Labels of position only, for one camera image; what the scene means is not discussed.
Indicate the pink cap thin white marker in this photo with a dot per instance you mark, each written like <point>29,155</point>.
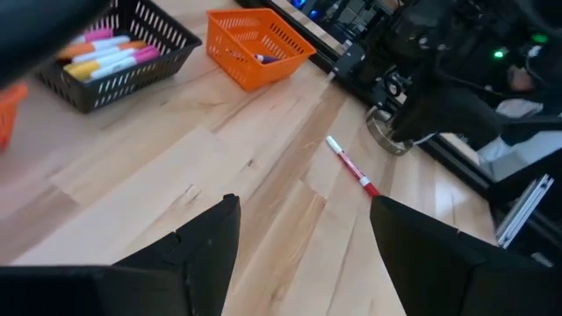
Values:
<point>147,54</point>
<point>98,35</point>

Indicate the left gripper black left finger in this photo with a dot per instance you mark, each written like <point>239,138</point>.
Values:
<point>206,254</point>

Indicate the black plastic lattice basket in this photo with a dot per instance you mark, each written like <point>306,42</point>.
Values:
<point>145,30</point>

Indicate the red cap thin white marker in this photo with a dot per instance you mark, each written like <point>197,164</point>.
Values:
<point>351,167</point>

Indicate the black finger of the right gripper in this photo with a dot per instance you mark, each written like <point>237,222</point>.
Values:
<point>443,114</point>

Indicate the person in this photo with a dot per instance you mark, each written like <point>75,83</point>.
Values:
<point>520,80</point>

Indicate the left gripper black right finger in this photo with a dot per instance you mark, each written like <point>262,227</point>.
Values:
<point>417,263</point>

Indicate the silver aluminium extrusion bar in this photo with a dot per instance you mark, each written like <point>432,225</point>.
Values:
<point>522,213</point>

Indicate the orange plastic lattice basket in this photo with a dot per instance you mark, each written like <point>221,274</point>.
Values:
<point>246,48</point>
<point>9,114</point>

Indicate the purple cap thin white marker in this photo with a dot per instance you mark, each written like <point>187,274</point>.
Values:
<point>266,58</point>

